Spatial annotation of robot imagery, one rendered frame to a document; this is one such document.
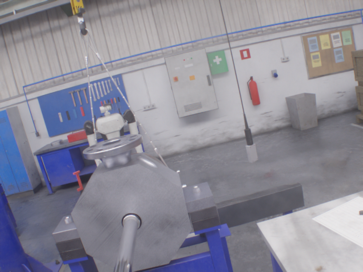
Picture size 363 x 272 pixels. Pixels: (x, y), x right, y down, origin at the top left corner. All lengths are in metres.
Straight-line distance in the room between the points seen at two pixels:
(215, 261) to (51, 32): 6.11
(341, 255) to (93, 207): 1.00
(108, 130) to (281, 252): 2.35
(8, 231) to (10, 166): 3.83
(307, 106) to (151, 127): 3.12
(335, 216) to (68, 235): 1.19
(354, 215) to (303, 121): 5.09
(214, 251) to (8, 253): 2.25
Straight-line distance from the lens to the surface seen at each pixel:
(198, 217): 1.41
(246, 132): 2.28
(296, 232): 1.47
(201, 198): 1.37
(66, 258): 1.55
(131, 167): 1.31
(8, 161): 7.02
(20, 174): 6.98
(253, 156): 2.32
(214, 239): 1.49
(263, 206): 1.89
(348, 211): 1.60
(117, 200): 1.37
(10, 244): 3.32
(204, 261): 1.54
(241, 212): 1.87
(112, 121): 3.29
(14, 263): 3.37
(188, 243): 1.70
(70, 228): 1.49
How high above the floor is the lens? 1.64
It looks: 13 degrees down
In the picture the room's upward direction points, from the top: 13 degrees counter-clockwise
